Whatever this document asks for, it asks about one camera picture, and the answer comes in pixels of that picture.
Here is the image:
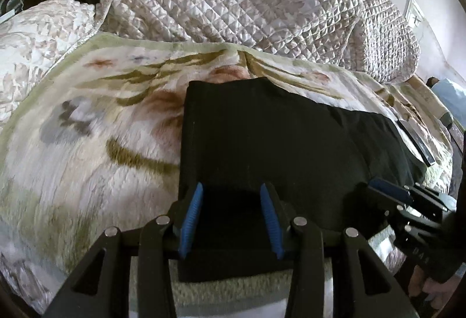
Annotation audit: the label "person's hand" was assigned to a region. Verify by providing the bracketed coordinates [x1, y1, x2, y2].
[408, 265, 461, 310]

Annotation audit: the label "fleece floral blanket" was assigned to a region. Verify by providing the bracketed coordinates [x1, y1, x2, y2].
[1, 33, 453, 316]

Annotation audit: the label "floral white pillow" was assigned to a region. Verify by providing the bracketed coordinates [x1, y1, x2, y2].
[0, 0, 96, 125]

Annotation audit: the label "dark flat remote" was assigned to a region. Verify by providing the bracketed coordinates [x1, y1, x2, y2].
[396, 119, 435, 167]

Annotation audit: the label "white wall picture frame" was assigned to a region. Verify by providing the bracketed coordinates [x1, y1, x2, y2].
[404, 0, 427, 35]

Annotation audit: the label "black pants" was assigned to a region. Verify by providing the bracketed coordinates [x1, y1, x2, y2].
[179, 78, 426, 283]

